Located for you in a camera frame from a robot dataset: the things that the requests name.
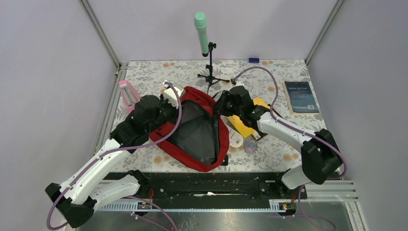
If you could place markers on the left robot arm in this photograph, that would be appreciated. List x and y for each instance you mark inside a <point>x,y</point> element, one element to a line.
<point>76,199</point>

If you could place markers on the mint green microphone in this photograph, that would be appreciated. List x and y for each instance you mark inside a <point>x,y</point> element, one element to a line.
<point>200,22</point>

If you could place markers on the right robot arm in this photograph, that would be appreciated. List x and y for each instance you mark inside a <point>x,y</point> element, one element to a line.
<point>319,153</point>

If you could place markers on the white oval card package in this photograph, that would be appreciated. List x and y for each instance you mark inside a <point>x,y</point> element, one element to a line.
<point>235,138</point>

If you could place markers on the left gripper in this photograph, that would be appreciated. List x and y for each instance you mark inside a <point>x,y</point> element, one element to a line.
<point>175,110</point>

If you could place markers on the black book under yellow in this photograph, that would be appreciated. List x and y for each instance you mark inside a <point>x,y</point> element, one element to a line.
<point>257,134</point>

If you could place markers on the clear round plastic container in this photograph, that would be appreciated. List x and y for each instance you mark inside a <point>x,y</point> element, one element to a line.
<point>250,146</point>

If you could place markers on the black microphone tripod stand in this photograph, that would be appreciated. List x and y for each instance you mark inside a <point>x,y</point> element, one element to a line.
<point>210,79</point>

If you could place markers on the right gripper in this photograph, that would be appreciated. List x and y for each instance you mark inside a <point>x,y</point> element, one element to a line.
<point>220,104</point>

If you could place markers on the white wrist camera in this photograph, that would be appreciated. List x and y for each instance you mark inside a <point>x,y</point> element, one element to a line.
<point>173,92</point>
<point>236,82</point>

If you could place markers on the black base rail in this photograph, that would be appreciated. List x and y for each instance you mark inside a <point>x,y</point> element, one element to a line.
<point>224,190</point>

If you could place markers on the red backpack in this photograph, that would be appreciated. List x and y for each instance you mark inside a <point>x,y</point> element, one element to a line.
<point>201,141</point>

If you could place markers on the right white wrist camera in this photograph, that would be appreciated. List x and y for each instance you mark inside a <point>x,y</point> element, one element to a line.
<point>236,82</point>

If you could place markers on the dark blue book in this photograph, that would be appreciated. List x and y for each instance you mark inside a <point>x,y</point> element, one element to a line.
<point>300,98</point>

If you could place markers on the small blue block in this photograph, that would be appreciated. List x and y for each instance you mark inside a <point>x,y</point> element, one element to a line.
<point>254,60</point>

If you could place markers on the pink metronome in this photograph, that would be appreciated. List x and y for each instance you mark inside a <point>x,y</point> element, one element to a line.
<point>129,95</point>

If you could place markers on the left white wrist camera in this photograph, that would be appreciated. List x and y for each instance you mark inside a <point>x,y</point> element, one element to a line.
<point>173,92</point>

